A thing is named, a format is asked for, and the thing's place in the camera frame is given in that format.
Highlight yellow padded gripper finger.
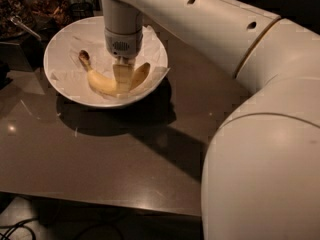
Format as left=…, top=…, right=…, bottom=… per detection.
left=113, top=57, right=134, bottom=98

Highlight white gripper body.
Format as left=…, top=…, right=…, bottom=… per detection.
left=104, top=28, right=143, bottom=59

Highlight yellow banana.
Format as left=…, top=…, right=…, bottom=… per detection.
left=78, top=50, right=150, bottom=97

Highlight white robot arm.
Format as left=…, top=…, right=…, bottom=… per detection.
left=120, top=0, right=320, bottom=240

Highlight white bowl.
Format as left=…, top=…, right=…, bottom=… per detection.
left=43, top=16, right=169, bottom=109

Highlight white paper liner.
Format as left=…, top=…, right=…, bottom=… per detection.
left=50, top=25, right=171, bottom=100

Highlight tray of dried snacks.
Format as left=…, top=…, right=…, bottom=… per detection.
left=27, top=0, right=72, bottom=28

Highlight metal scoop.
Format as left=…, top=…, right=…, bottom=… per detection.
left=10, top=16, right=42, bottom=41

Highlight glass jar of snacks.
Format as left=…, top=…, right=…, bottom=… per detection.
left=0, top=0, right=36, bottom=40

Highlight dark wire basket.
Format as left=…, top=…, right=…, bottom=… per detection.
left=70, top=2, right=94, bottom=21

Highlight black floor cables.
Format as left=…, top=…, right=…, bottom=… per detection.
left=0, top=217, right=41, bottom=240

